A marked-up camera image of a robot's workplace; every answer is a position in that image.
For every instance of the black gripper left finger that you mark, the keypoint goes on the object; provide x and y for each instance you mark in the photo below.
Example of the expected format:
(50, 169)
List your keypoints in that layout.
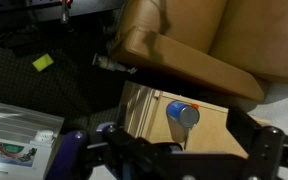
(138, 159)

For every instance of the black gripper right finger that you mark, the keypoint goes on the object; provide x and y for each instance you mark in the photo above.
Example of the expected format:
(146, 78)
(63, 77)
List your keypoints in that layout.
(263, 144)

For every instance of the light wooden nightstand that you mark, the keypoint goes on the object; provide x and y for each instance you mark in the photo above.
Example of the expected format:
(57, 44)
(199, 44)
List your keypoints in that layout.
(146, 117)

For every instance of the blue metal can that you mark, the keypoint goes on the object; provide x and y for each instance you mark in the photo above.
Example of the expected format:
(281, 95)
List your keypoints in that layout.
(184, 114)

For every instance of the tan leather armchair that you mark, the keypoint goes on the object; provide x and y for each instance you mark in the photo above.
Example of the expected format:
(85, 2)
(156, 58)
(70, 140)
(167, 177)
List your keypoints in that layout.
(230, 46)

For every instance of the white tube on floor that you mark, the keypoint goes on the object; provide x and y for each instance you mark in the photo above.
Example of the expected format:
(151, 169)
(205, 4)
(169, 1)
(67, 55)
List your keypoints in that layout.
(107, 63)

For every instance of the white carton box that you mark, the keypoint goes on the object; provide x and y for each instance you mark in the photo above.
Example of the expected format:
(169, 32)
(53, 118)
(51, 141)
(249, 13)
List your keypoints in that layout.
(28, 142)

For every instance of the yellow sticky note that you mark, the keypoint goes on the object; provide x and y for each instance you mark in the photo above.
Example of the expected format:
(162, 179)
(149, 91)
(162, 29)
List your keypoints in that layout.
(43, 62)

